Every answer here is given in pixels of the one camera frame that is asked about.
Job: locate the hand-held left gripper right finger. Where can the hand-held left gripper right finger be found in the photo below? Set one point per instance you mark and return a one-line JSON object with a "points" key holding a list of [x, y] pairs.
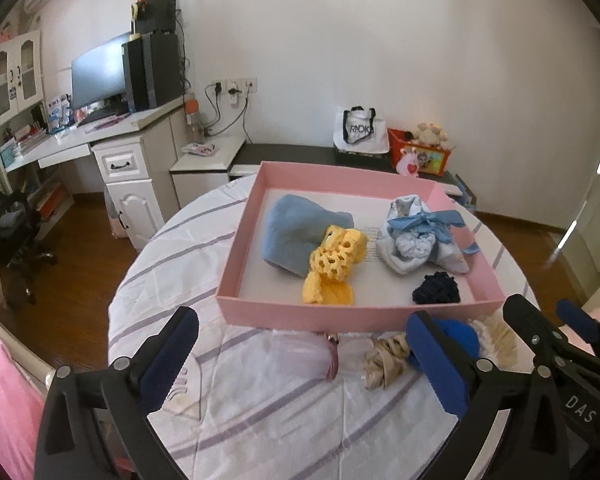
{"points": [[437, 365]]}

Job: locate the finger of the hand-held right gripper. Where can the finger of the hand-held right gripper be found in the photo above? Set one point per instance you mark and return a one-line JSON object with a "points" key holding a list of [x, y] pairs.
{"points": [[580, 322], [530, 320]]}

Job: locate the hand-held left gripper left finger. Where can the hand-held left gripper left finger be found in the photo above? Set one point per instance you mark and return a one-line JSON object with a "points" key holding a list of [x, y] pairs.
{"points": [[172, 360]]}

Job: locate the beige scrunchie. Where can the beige scrunchie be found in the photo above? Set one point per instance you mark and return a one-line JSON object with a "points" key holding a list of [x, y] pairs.
{"points": [[380, 365]]}

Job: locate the navy scrunchie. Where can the navy scrunchie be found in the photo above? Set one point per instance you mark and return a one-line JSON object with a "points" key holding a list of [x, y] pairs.
{"points": [[435, 290]]}

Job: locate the patterned cloth with blue bow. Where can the patterned cloth with blue bow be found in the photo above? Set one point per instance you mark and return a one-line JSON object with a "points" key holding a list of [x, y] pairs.
{"points": [[410, 255]]}

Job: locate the clear pouch with pink zipper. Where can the clear pouch with pink zipper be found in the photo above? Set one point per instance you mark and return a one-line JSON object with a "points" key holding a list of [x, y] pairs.
{"points": [[300, 355]]}

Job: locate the pink cardboard box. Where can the pink cardboard box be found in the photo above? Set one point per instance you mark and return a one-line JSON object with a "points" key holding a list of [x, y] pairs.
{"points": [[305, 315]]}

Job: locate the yellow crochet piece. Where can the yellow crochet piece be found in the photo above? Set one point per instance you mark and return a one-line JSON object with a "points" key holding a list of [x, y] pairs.
{"points": [[330, 260]]}

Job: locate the light blue knit hat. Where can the light blue knit hat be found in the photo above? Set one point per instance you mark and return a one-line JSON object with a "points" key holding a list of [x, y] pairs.
{"points": [[290, 235]]}

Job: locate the cream frilly scrunchie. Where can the cream frilly scrunchie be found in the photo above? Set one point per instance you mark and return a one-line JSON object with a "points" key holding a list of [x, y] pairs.
{"points": [[497, 342]]}

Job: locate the striped white tablecloth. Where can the striped white tablecloth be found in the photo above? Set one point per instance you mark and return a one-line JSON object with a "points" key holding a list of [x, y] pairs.
{"points": [[260, 410]]}

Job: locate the pink bed sheet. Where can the pink bed sheet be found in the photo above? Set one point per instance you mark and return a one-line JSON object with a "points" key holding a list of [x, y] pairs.
{"points": [[5, 410]]}

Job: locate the black and white low cabinet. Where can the black and white low cabinet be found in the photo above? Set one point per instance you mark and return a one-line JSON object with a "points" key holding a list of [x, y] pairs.
{"points": [[200, 185]]}

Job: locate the red toy box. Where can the red toy box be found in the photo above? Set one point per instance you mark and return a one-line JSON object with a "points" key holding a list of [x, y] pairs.
{"points": [[430, 160]]}

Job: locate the white desk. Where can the white desk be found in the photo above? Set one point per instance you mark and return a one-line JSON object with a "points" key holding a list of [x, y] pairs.
{"points": [[130, 170]]}

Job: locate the orange box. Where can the orange box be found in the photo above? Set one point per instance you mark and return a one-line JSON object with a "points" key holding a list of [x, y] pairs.
{"points": [[52, 202]]}

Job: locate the black office chair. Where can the black office chair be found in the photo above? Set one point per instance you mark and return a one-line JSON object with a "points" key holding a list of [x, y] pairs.
{"points": [[15, 230]]}

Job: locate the beige plush toy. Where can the beige plush toy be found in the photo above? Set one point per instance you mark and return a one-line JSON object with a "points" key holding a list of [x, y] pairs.
{"points": [[430, 134]]}

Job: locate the pink packet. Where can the pink packet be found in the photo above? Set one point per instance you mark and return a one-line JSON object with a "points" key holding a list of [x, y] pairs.
{"points": [[200, 149]]}

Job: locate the orange lid bottle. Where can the orange lid bottle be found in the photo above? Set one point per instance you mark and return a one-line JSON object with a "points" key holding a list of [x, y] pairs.
{"points": [[192, 120]]}

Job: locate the white tote bag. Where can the white tote bag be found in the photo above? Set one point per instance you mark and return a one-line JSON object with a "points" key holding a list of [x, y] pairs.
{"points": [[360, 132]]}

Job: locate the stack of books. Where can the stack of books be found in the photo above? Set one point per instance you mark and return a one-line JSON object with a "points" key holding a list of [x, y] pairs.
{"points": [[25, 145]]}

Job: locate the blue and white carton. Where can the blue and white carton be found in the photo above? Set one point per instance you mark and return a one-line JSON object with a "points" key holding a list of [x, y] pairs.
{"points": [[59, 115]]}

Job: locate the white plug adapter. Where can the white plug adapter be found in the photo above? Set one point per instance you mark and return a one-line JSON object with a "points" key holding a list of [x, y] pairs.
{"points": [[234, 96]]}

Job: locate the black computer tower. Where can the black computer tower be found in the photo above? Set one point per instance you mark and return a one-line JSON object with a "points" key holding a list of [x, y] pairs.
{"points": [[152, 72]]}

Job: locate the black computer monitor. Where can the black computer monitor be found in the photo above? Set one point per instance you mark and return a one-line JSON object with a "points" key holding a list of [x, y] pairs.
{"points": [[97, 72]]}

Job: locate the white glass door cabinet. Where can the white glass door cabinet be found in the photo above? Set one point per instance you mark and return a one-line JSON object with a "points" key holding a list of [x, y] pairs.
{"points": [[10, 80]]}

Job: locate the black speaker box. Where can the black speaker box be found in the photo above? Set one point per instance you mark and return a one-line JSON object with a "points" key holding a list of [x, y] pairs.
{"points": [[155, 15]]}

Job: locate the small doll figure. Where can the small doll figure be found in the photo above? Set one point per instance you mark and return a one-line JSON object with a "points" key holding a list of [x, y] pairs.
{"points": [[4, 35]]}

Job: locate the white wall outlet strip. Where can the white wall outlet strip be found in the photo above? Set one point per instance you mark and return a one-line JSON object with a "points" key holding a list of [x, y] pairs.
{"points": [[247, 82]]}

